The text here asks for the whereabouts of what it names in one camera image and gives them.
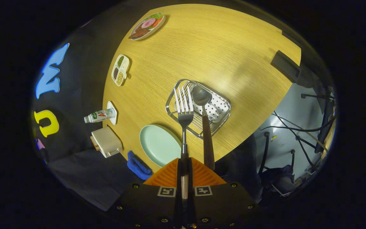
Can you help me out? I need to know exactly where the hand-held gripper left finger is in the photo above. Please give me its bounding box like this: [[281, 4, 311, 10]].
[[107, 157, 183, 228]]

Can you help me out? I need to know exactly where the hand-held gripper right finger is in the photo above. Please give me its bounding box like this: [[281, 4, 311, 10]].
[[188, 157, 260, 228]]

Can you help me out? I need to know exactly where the silver spoon wooden handle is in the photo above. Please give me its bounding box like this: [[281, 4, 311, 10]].
[[192, 85, 216, 170]]

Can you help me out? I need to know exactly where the silver fork wooden handle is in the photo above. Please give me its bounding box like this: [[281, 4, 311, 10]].
[[173, 86, 194, 199]]

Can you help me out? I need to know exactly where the pale green plate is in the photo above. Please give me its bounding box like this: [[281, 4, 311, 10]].
[[139, 124, 182, 168]]

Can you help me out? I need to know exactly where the blue cloth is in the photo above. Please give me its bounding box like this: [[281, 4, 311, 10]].
[[127, 150, 153, 181]]

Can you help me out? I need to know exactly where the metal drain tray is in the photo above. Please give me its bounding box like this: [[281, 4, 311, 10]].
[[166, 79, 232, 140]]

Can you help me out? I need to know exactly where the cream white toaster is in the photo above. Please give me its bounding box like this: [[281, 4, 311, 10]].
[[90, 127, 123, 158]]

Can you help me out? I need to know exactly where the white coaster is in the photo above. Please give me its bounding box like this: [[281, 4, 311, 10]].
[[107, 101, 119, 125]]

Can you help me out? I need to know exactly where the small white drink bottle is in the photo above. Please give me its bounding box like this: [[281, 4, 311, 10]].
[[84, 108, 116, 124]]

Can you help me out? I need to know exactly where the white divided bean dish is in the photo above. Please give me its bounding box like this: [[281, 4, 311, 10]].
[[111, 54, 130, 87]]

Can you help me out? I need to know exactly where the black table clamp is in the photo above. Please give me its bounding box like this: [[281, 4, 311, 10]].
[[270, 50, 301, 84], [281, 29, 302, 48]]

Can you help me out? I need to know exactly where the brown meat piece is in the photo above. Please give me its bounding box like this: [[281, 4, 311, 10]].
[[129, 27, 150, 39]]

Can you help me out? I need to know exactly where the white food plate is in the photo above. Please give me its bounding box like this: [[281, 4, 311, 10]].
[[128, 12, 166, 41]]

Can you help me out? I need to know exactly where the pink ham slice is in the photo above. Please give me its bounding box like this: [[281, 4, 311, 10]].
[[141, 17, 156, 29]]

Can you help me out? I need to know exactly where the black cable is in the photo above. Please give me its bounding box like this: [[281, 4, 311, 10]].
[[259, 111, 336, 132]]

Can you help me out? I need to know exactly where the white cable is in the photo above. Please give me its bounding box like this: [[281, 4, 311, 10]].
[[274, 114, 329, 152]]

